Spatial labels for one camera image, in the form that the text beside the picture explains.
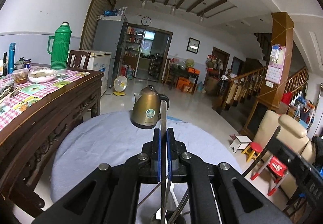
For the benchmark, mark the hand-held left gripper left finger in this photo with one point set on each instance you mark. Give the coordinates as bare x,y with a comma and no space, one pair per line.
157,153

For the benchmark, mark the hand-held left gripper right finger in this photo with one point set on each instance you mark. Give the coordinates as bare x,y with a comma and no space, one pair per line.
169,153

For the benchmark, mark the dark wooden chopstick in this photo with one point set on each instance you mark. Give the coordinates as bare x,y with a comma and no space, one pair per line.
183,201
168,196

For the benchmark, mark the white plastic spoon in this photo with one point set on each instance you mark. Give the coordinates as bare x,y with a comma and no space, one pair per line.
159,214

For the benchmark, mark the dark round utensil holder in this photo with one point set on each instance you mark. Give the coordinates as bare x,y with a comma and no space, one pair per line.
179,220

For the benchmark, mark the red child chair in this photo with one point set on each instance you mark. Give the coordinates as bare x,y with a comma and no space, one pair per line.
276,167

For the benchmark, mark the bronze electric kettle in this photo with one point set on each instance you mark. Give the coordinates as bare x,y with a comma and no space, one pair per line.
146,112

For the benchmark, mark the beige leather sofa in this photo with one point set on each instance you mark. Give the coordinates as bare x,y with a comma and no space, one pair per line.
290,125

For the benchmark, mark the red and yellow stool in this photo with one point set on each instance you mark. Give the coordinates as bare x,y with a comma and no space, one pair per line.
254,148

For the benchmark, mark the white low stool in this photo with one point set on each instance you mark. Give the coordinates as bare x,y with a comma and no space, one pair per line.
241,142

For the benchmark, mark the small yellow fan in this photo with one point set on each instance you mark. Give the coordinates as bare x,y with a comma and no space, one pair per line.
120,83

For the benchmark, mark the dark wooden side table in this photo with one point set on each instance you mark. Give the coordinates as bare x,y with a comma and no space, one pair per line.
181,69

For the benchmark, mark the blue water jug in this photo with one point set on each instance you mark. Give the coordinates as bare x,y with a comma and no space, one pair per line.
129,73

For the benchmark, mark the carved dark wooden table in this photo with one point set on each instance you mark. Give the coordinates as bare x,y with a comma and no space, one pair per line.
63,112

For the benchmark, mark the wooden stair railing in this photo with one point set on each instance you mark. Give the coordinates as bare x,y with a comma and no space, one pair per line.
244,80

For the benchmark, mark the white chest freezer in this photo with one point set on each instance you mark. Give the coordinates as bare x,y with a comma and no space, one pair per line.
101,64

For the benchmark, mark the wooden chair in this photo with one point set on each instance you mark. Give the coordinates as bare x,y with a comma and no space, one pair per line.
78,59

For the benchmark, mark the grey refrigerator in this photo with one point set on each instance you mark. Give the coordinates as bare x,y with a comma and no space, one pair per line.
106,37

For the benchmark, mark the white bowl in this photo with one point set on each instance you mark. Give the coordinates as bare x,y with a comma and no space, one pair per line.
43,76

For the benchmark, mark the wooden pillar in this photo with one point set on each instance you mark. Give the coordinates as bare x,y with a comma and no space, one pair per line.
280,32

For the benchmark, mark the green thermos flask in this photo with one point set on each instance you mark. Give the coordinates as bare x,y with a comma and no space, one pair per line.
60,49

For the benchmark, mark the blue bag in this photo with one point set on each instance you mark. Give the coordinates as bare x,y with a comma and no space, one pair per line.
109,12

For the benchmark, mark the checkered tablecloth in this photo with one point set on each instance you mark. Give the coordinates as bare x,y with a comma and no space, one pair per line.
10,115

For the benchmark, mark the clear plastic container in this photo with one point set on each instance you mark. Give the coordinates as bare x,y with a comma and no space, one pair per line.
20,77

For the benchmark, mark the small glass jar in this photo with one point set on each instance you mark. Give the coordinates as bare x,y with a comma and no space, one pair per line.
27,64

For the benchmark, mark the small lidded pot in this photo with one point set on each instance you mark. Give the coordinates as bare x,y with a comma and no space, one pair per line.
19,63

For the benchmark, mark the blue bottle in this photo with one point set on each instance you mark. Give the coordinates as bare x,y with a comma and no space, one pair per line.
11,58

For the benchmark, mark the dark glass bottle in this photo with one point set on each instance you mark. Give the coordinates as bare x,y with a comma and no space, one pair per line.
5,64

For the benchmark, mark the pink wall calendar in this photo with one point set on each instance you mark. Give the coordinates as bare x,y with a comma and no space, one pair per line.
275,69

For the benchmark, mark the framed wall picture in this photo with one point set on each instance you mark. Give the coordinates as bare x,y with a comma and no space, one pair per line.
193,44

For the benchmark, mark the round wall clock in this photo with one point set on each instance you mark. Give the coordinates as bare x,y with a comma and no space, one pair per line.
146,21

